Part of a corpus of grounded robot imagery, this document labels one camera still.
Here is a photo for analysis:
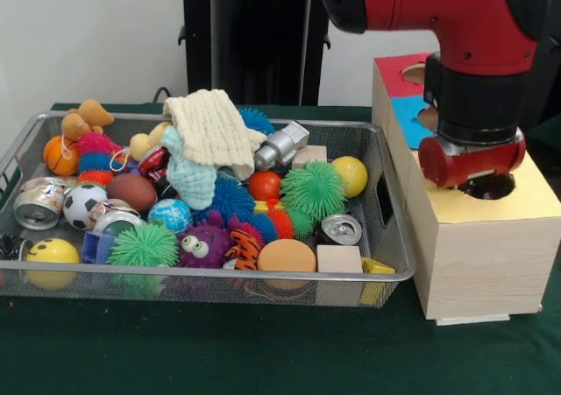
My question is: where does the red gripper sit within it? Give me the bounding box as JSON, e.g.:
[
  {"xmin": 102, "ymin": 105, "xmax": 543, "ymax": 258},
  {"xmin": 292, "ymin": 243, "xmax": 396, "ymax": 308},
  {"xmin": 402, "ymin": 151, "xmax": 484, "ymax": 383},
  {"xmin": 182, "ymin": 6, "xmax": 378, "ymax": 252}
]
[{"xmin": 418, "ymin": 130, "xmax": 528, "ymax": 190}]

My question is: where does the cream knitted cloth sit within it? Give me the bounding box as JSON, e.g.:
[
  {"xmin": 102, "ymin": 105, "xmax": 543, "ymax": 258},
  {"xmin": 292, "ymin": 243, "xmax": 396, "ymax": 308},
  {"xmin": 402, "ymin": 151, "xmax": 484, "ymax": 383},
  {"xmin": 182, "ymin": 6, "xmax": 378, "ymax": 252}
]
[{"xmin": 163, "ymin": 89, "xmax": 266, "ymax": 181}]

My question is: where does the brown plush toy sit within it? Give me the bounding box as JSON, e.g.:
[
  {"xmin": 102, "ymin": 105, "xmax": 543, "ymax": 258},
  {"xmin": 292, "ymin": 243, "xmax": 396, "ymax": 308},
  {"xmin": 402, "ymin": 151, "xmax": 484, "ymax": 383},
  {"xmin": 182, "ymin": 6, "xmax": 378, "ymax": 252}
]
[{"xmin": 60, "ymin": 99, "xmax": 115, "ymax": 142}]

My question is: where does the wooden box with three holes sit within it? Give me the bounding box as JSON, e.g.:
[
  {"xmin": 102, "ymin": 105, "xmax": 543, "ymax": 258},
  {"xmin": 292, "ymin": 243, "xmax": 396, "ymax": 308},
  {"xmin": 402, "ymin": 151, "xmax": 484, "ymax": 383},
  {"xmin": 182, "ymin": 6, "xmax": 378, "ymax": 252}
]
[{"xmin": 371, "ymin": 53, "xmax": 561, "ymax": 326}]

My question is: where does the clear mesh bin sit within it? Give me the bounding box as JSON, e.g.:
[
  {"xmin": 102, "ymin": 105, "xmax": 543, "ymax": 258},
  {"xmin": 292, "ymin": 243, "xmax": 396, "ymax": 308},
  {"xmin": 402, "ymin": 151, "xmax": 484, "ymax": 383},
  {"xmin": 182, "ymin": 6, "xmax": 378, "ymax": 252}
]
[{"xmin": 0, "ymin": 110, "xmax": 416, "ymax": 308}]

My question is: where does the plain yellow ball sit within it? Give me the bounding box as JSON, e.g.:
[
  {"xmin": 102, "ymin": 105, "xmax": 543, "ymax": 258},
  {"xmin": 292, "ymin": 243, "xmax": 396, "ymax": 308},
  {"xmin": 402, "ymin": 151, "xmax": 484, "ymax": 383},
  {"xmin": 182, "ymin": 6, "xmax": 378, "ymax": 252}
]
[{"xmin": 330, "ymin": 156, "xmax": 369, "ymax": 198}]

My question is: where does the green spiky ball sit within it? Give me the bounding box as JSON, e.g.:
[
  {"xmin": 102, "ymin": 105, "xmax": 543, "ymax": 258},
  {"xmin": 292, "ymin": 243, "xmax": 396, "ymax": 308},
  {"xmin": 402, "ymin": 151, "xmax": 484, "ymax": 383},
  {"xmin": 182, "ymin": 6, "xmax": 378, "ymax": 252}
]
[
  {"xmin": 107, "ymin": 224, "xmax": 180, "ymax": 293},
  {"xmin": 280, "ymin": 160, "xmax": 348, "ymax": 223}
]

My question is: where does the purple spiky ball with eyes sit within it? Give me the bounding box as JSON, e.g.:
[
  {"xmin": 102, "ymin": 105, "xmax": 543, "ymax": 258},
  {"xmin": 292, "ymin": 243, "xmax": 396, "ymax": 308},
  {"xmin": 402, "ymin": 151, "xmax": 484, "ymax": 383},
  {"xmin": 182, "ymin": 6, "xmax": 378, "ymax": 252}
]
[{"xmin": 177, "ymin": 215, "xmax": 233, "ymax": 269}]

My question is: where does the mint green knitted cloth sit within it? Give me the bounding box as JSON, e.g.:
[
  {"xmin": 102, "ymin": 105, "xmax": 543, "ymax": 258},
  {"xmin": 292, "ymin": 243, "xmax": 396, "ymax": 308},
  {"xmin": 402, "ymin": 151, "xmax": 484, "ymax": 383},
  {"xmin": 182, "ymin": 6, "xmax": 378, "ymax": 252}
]
[{"xmin": 161, "ymin": 128, "xmax": 218, "ymax": 210}]

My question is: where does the small orange basketball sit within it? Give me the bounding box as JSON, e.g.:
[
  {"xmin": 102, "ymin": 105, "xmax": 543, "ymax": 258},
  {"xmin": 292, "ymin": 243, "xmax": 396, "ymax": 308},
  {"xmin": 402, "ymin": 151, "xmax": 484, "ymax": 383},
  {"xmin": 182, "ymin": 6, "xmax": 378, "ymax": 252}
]
[{"xmin": 43, "ymin": 135, "xmax": 81, "ymax": 177}]

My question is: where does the yellow smiley ball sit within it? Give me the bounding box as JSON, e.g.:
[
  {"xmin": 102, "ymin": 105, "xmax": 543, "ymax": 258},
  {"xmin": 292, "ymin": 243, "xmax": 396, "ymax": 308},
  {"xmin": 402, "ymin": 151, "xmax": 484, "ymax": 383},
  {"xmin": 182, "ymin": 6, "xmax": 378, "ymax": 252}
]
[{"xmin": 24, "ymin": 238, "xmax": 81, "ymax": 291}]

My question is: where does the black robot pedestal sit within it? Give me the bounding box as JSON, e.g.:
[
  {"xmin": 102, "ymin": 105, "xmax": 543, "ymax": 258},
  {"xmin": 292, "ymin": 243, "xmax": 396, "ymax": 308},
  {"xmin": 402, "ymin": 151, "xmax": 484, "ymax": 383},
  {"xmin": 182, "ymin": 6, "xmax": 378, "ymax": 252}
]
[{"xmin": 169, "ymin": 0, "xmax": 332, "ymax": 107}]

